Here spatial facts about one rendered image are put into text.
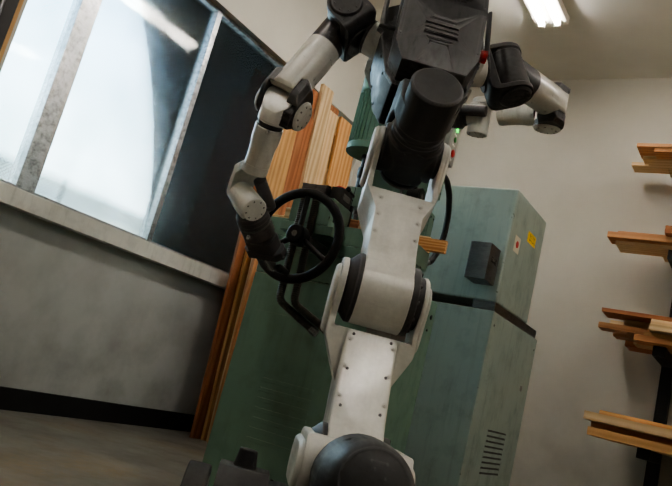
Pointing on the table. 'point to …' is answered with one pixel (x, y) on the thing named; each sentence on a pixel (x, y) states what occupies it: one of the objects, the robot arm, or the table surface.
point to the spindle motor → (362, 125)
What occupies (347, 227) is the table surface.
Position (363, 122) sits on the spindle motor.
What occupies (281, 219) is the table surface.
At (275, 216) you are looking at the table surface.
